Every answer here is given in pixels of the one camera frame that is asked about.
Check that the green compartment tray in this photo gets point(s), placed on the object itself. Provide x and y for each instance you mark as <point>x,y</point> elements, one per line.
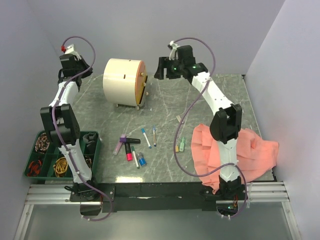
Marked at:
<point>42,163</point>

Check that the green clip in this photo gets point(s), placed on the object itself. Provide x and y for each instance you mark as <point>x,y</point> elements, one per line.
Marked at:
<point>182,144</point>

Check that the purple cap black highlighter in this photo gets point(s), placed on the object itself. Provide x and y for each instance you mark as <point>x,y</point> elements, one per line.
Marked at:
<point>124,139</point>

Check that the light blue acrylic marker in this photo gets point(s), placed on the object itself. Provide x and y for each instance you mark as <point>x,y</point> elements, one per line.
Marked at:
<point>146,138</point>

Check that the grey cloth bundle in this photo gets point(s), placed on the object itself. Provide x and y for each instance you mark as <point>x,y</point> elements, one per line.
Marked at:
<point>90,138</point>

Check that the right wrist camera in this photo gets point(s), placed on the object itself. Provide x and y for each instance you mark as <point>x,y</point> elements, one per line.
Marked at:
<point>173,50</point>

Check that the black base bar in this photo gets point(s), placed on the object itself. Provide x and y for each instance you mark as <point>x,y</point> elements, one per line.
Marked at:
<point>149,197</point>

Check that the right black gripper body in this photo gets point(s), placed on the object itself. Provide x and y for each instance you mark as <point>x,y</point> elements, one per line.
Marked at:
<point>174,71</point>

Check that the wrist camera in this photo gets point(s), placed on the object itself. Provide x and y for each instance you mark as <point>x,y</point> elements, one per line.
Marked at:
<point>173,50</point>
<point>71,49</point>

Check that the salmon pink cloth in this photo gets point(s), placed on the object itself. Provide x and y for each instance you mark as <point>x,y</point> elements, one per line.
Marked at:
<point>255,156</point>

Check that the green cap silver marker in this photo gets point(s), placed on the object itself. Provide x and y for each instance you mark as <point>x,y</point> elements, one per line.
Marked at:
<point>135,157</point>

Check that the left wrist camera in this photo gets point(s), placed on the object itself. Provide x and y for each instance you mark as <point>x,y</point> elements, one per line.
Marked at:
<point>71,49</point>

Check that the blue bottle grey cap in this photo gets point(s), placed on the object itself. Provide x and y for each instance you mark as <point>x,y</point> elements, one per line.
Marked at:
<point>141,159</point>

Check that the cream round drawer cabinet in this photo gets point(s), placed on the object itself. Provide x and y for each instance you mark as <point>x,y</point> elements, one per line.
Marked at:
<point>125,82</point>

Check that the aluminium rail frame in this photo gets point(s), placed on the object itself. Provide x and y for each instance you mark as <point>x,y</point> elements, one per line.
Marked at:
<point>256,192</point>

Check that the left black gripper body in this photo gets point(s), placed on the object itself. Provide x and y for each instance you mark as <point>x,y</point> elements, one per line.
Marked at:
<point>78,69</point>

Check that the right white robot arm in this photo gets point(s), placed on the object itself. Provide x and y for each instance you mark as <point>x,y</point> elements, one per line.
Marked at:
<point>227,116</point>

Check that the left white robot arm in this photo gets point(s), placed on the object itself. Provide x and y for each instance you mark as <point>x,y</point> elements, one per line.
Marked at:
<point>59,121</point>

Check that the pink cap black highlighter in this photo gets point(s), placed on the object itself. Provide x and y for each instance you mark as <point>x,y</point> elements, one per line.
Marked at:
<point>128,152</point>

